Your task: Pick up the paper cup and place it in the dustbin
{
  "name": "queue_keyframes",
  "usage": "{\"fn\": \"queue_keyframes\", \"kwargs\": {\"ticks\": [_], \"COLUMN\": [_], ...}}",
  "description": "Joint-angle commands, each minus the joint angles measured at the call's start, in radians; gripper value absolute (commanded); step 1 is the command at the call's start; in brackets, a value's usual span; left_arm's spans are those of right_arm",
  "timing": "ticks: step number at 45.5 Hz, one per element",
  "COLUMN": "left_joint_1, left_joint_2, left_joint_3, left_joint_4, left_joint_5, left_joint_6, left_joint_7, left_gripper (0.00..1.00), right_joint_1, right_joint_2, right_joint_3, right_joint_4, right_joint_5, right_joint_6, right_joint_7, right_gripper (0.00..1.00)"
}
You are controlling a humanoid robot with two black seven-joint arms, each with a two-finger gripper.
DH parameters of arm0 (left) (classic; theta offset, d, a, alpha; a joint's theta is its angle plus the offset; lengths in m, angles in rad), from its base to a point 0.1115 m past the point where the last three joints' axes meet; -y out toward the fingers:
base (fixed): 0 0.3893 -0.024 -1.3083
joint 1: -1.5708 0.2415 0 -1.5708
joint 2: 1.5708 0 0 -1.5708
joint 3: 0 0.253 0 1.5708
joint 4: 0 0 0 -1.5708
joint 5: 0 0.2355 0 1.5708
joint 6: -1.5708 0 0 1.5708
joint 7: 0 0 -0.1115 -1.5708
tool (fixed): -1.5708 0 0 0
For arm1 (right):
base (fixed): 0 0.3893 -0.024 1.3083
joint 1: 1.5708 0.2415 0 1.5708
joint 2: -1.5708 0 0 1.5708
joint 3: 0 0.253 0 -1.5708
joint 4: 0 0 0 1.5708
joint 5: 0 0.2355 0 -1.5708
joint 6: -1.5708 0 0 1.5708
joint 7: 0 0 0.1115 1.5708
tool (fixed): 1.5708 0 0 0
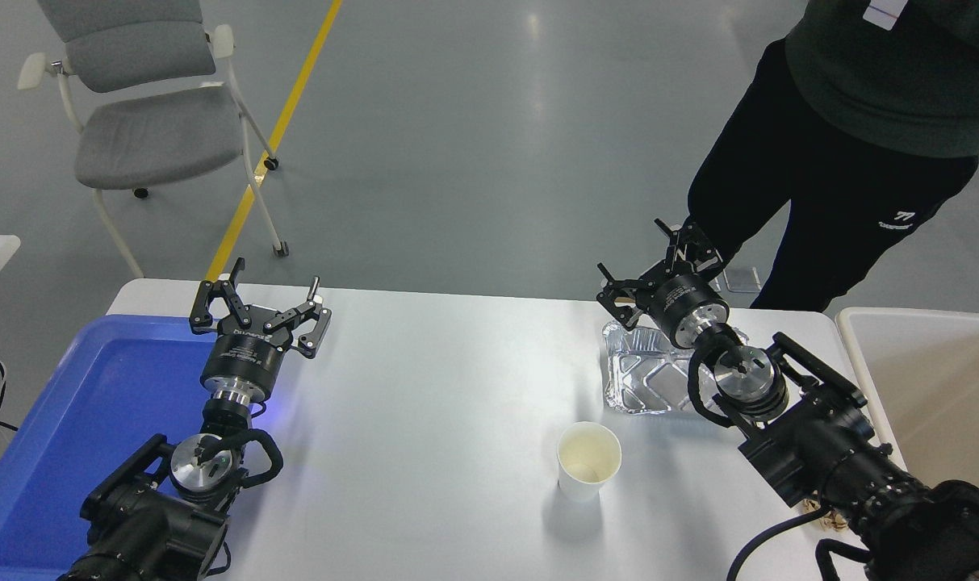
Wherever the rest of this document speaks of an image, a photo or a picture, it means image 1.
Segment crumpled tan paper ball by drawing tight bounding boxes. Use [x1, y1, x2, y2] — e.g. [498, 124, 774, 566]
[797, 499, 850, 533]

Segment silver foil tray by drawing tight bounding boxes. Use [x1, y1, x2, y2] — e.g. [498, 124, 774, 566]
[602, 320, 750, 416]

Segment large pale bin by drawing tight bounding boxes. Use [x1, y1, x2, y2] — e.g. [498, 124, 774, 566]
[835, 307, 979, 495]

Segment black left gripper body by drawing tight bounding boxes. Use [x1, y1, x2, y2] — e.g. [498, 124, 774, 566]
[200, 320, 293, 399]

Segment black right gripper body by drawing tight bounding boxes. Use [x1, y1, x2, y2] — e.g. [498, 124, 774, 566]
[642, 273, 730, 346]

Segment blue plastic tray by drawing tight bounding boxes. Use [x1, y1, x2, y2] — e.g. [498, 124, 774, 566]
[0, 315, 225, 581]

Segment grey padded chair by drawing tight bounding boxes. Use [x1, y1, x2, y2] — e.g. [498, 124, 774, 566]
[17, 0, 290, 279]

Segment person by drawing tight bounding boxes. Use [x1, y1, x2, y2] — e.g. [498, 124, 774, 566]
[687, 0, 979, 313]

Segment white paper cup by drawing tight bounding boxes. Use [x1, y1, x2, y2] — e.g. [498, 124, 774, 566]
[557, 421, 622, 503]

